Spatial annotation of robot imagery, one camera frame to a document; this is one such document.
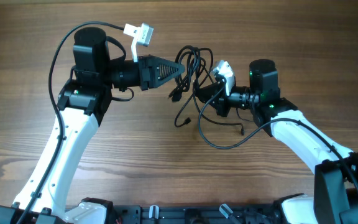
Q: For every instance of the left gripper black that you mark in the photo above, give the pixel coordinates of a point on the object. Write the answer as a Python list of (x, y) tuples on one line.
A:
[(148, 71)]

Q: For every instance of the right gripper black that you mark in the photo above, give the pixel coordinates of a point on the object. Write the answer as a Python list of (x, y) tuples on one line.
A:
[(215, 94)]

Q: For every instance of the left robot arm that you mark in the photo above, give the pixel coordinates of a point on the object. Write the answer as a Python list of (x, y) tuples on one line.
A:
[(124, 74)]

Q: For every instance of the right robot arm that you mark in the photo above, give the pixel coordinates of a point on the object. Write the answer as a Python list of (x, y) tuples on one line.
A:
[(335, 167)]

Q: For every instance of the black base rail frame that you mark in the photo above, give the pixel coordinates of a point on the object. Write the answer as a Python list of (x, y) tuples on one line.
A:
[(253, 213)]

